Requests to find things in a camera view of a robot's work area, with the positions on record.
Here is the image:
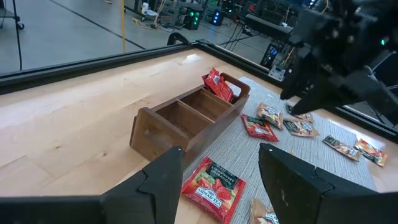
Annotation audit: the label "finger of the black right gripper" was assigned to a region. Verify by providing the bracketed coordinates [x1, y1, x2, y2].
[279, 51, 313, 101]
[290, 73, 355, 116]

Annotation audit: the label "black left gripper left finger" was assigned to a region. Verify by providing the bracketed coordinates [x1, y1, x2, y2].
[101, 146, 185, 224]

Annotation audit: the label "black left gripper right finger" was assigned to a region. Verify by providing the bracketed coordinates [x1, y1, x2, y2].
[257, 142, 382, 224]

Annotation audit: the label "red strawberry tea packet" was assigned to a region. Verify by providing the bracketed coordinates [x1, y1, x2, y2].
[201, 73, 215, 93]
[181, 156, 247, 224]
[203, 67, 234, 103]
[241, 113, 280, 143]

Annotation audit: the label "orange tea packet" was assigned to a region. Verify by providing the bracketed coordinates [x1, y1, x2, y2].
[354, 138, 389, 167]

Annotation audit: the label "wooden three-compartment tea box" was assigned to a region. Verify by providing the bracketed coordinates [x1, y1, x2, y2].
[129, 72, 251, 162]

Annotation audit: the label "black device blue lights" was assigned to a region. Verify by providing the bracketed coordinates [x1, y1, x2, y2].
[260, 42, 282, 70]

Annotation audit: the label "black workbench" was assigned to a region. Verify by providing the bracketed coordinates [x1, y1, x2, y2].
[245, 14, 295, 43]

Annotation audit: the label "grey woven placemat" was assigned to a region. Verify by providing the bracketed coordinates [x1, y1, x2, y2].
[182, 76, 379, 224]

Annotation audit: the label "black device blue light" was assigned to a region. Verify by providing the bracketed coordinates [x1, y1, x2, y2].
[210, 8, 225, 27]

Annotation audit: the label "black computer green lights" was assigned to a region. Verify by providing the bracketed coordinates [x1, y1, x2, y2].
[182, 6, 203, 31]

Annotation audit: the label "black wheeled stand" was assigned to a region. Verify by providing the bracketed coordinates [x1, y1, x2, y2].
[0, 0, 25, 31]

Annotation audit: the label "yellow hanging cable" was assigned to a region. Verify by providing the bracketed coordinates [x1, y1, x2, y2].
[119, 0, 126, 53]

